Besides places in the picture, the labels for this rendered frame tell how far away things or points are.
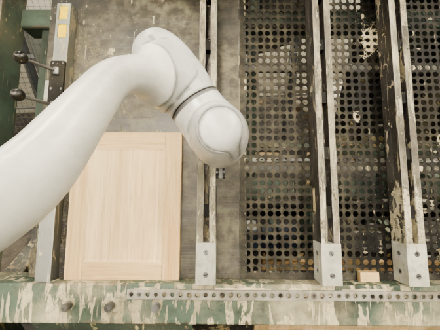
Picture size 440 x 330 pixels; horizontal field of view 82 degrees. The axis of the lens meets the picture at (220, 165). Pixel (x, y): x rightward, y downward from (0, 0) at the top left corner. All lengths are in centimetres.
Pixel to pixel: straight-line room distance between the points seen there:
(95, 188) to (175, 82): 60
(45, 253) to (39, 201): 79
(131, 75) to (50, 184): 21
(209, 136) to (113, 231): 63
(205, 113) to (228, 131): 4
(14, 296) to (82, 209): 32
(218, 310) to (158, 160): 51
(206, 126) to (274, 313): 67
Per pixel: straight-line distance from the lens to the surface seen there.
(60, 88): 105
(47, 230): 101
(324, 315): 95
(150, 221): 89
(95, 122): 29
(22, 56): 102
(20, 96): 98
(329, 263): 89
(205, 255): 82
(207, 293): 87
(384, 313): 103
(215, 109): 39
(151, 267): 91
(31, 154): 24
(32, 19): 134
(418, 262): 102
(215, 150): 39
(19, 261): 134
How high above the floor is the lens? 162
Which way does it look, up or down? 29 degrees down
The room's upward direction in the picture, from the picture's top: straight up
